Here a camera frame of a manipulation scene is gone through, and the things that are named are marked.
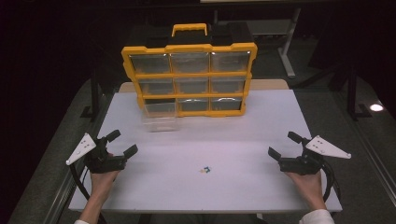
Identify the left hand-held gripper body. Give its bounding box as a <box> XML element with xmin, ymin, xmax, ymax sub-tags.
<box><xmin>65</xmin><ymin>133</ymin><xmax>128</xmax><ymax>175</ymax></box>

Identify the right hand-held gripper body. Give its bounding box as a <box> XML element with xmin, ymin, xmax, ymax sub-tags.
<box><xmin>279</xmin><ymin>134</ymin><xmax>352</xmax><ymax>175</ymax></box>

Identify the black metal stand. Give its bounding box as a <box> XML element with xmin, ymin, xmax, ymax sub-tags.
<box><xmin>346</xmin><ymin>66</ymin><xmax>374</xmax><ymax>121</ymax></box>
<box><xmin>79</xmin><ymin>66</ymin><xmax>106</xmax><ymax>119</ymax></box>

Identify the clear plastic drawer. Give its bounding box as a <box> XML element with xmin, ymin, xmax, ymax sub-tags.
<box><xmin>141</xmin><ymin>99</ymin><xmax>180</xmax><ymax>133</ymax></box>

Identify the person's right hand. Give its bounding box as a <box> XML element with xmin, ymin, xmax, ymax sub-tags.
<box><xmin>284</xmin><ymin>170</ymin><xmax>327</xmax><ymax>210</ymax></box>

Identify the person's left hand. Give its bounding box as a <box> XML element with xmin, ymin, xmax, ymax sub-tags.
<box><xmin>90</xmin><ymin>170</ymin><xmax>120</xmax><ymax>200</ymax></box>

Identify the yellow black drawer organizer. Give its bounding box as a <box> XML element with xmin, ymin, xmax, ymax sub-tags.
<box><xmin>120</xmin><ymin>22</ymin><xmax>259</xmax><ymax>119</ymax></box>

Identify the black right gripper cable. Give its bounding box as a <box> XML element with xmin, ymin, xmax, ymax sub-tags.
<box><xmin>321</xmin><ymin>161</ymin><xmax>342</xmax><ymax>203</ymax></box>

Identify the white desk with metal legs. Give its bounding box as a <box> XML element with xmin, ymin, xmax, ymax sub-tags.
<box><xmin>214</xmin><ymin>7</ymin><xmax>303</xmax><ymax>79</ymax></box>

